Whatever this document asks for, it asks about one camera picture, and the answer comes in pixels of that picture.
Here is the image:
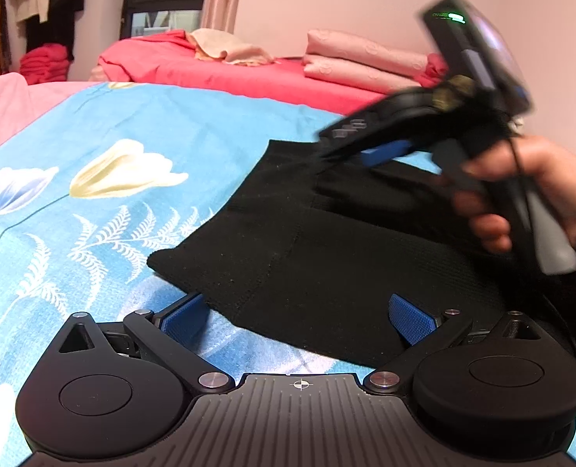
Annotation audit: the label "red bedsheet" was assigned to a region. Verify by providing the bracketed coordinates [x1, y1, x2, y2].
[91, 29, 432, 112]

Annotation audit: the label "pile of red clothes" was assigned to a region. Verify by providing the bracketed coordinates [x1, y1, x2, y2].
[19, 43, 71, 85]

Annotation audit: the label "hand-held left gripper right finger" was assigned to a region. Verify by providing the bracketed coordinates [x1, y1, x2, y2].
[363, 293, 556, 395]

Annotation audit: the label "black pants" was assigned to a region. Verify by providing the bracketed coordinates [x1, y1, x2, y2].
[147, 139, 576, 369]

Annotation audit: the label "person's right hand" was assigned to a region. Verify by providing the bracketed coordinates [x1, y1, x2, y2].
[453, 135, 576, 255]

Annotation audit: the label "blue floral blanket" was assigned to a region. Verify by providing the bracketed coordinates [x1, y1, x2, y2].
[0, 80, 576, 467]

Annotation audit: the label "pink blanket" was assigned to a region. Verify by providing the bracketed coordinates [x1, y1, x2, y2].
[0, 72, 75, 162]

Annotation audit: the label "peach towel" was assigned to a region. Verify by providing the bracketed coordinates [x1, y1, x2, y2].
[186, 28, 275, 67]

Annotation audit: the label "dark framed window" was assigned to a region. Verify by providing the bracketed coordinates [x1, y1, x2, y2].
[120, 0, 213, 40]

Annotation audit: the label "folded pink pillows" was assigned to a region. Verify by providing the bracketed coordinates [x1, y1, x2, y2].
[306, 29, 432, 79]

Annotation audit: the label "pink folded quilt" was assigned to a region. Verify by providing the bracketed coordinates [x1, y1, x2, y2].
[302, 56, 427, 96]

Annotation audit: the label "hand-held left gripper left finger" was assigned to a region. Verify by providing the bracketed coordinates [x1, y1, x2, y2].
[51, 293, 230, 395]

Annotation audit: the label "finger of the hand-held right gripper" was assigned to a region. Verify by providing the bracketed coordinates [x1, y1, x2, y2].
[360, 139, 444, 168]
[317, 90, 434, 151]

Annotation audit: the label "red bundled cloth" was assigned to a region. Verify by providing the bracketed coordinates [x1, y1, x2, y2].
[425, 53, 450, 89]

